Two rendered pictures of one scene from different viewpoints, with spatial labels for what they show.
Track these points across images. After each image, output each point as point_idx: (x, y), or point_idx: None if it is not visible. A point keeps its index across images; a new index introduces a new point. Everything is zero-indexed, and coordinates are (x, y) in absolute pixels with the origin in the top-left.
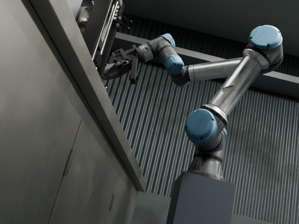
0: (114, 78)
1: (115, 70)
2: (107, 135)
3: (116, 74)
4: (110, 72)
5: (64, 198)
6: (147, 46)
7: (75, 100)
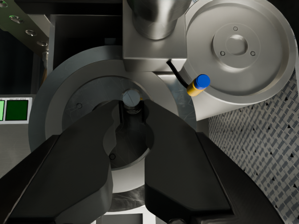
0: (43, 154)
1: (168, 183)
2: None
3: (72, 181)
4: (174, 138)
5: None
6: None
7: None
